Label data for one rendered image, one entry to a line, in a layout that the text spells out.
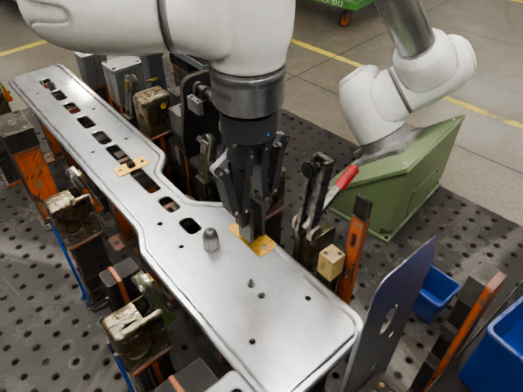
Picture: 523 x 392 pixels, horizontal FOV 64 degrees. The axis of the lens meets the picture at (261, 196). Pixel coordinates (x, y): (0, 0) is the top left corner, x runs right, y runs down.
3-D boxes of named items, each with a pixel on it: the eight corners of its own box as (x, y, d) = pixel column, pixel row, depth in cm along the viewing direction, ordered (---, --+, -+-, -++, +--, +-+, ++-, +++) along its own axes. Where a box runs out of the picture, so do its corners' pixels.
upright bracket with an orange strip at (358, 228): (324, 350, 101) (355, 194, 67) (328, 346, 101) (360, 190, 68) (333, 358, 99) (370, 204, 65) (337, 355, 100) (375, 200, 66)
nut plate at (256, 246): (227, 229, 70) (226, 223, 70) (244, 218, 72) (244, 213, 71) (260, 258, 66) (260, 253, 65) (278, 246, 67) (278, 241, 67)
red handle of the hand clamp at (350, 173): (294, 222, 81) (346, 158, 82) (298, 225, 83) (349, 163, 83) (310, 233, 79) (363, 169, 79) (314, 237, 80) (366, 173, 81)
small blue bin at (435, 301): (394, 299, 111) (401, 279, 105) (415, 280, 116) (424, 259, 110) (429, 328, 105) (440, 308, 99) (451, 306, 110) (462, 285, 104)
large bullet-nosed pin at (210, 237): (201, 250, 86) (198, 228, 82) (213, 243, 88) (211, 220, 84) (210, 259, 85) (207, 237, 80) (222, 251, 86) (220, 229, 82)
